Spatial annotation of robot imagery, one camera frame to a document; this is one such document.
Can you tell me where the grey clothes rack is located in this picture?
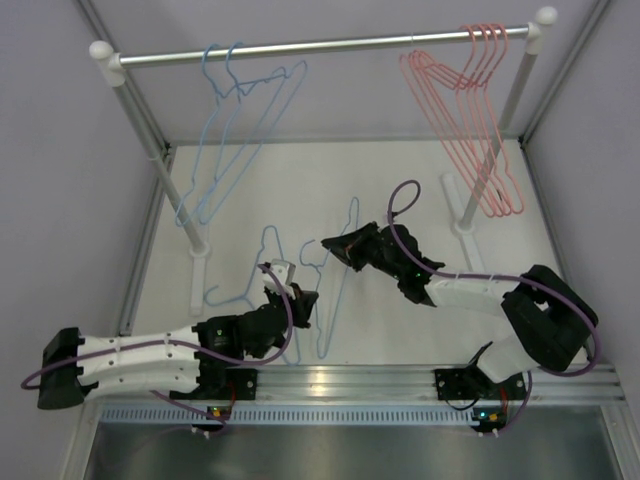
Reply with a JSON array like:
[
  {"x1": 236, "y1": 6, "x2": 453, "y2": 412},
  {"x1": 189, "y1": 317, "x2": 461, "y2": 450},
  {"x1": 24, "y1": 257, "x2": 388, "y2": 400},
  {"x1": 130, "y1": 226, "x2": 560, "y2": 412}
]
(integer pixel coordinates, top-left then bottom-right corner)
[{"x1": 88, "y1": 5, "x2": 560, "y2": 316}]

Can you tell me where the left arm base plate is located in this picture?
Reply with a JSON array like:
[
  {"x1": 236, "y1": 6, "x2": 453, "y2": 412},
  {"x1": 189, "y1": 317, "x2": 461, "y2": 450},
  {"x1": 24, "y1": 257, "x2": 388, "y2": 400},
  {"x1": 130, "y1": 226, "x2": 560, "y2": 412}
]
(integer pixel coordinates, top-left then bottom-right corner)
[{"x1": 198, "y1": 368, "x2": 258, "y2": 401}]

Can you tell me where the aluminium mounting rail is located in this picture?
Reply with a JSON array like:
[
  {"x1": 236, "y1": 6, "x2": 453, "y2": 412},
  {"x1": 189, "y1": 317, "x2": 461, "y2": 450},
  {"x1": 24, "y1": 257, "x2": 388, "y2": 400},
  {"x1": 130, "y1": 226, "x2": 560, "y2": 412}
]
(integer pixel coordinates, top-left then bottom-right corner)
[{"x1": 79, "y1": 363, "x2": 621, "y2": 406}]

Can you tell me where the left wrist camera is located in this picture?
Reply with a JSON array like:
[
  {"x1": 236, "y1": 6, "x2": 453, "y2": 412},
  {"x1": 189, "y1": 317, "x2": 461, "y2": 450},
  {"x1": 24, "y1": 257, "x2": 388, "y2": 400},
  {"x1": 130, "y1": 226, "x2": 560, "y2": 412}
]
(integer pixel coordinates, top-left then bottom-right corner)
[{"x1": 262, "y1": 259, "x2": 296, "y2": 296}]

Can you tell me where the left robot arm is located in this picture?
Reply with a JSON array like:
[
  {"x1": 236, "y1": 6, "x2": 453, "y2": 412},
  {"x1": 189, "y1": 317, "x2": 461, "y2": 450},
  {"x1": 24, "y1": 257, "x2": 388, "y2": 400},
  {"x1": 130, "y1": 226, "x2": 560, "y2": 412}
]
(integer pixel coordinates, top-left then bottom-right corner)
[{"x1": 37, "y1": 285, "x2": 319, "y2": 410}]

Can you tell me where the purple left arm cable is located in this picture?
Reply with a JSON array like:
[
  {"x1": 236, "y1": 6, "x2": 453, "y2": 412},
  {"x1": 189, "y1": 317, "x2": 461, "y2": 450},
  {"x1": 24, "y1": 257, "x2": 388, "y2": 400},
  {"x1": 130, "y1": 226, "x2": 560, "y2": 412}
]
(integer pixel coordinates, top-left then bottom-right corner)
[{"x1": 19, "y1": 264, "x2": 295, "y2": 391}]

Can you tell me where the blue wire hanger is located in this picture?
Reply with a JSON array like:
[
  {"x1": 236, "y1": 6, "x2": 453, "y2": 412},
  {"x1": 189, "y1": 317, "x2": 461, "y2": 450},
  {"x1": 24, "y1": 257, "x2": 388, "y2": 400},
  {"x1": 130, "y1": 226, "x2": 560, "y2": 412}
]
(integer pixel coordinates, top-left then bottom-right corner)
[
  {"x1": 204, "y1": 224, "x2": 304, "y2": 366},
  {"x1": 174, "y1": 43, "x2": 294, "y2": 227},
  {"x1": 197, "y1": 42, "x2": 307, "y2": 226},
  {"x1": 298, "y1": 196, "x2": 360, "y2": 361}
]

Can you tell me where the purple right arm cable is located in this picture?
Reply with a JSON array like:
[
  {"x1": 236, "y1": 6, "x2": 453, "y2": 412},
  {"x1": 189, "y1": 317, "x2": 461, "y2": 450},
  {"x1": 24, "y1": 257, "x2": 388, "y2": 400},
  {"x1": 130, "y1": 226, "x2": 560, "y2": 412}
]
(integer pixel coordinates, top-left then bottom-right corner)
[{"x1": 387, "y1": 180, "x2": 600, "y2": 377}]

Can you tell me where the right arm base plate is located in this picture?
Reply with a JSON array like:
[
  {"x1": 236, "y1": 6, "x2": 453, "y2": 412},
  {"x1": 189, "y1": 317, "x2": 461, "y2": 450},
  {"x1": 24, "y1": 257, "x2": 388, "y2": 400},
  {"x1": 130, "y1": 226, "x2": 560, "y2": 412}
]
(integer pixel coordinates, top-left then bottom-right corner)
[{"x1": 434, "y1": 368, "x2": 480, "y2": 401}]

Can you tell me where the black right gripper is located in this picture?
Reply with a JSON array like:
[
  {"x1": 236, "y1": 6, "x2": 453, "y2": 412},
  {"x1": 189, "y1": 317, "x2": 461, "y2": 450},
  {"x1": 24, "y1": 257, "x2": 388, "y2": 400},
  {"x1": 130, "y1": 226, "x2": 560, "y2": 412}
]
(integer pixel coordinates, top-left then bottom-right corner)
[{"x1": 323, "y1": 221, "x2": 404, "y2": 280}]

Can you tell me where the pink hung hanger one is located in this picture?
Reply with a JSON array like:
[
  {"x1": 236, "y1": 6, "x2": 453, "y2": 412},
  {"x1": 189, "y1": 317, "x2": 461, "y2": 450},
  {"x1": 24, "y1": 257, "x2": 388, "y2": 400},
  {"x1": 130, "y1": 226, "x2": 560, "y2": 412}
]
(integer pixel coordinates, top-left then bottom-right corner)
[{"x1": 412, "y1": 23, "x2": 519, "y2": 216}]

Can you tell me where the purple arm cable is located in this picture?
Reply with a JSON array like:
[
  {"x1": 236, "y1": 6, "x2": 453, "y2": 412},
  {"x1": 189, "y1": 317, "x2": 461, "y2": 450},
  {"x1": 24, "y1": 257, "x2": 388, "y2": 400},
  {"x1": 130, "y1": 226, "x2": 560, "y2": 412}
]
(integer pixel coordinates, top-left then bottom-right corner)
[
  {"x1": 19, "y1": 264, "x2": 295, "y2": 391},
  {"x1": 387, "y1": 180, "x2": 600, "y2": 377}
]

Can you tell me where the slotted grey cable duct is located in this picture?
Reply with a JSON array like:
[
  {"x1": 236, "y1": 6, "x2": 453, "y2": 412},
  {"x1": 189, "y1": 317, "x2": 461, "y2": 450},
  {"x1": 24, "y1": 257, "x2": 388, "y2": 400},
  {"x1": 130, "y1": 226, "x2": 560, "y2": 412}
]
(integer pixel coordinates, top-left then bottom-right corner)
[{"x1": 100, "y1": 404, "x2": 500, "y2": 427}]

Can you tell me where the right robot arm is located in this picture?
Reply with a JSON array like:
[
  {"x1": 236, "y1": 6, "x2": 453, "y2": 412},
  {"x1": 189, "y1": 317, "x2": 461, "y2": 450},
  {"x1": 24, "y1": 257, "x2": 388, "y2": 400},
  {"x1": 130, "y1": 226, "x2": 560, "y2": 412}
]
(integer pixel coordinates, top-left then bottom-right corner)
[{"x1": 321, "y1": 222, "x2": 598, "y2": 397}]

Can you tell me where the pink hung hanger two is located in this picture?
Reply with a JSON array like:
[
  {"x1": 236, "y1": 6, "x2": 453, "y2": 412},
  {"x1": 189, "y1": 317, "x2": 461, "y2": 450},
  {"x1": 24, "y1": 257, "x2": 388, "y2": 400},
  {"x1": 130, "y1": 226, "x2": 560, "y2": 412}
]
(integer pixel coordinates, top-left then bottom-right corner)
[{"x1": 419, "y1": 22, "x2": 529, "y2": 214}]

